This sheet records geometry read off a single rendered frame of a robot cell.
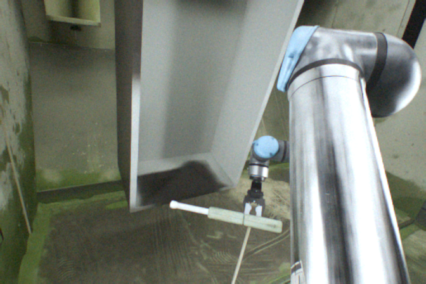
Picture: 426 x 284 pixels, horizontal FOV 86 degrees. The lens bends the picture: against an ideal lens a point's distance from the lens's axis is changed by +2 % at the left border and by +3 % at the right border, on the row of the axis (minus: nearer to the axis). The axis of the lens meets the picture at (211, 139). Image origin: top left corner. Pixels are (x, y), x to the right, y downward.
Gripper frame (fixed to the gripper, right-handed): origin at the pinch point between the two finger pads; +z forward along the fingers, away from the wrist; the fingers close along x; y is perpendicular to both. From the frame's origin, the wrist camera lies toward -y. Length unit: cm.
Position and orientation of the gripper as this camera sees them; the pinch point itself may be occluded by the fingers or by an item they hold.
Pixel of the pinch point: (251, 222)
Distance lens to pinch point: 106.7
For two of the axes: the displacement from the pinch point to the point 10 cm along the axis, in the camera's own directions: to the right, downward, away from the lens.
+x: -9.7, -1.3, 2.1
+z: -1.8, 9.6, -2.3
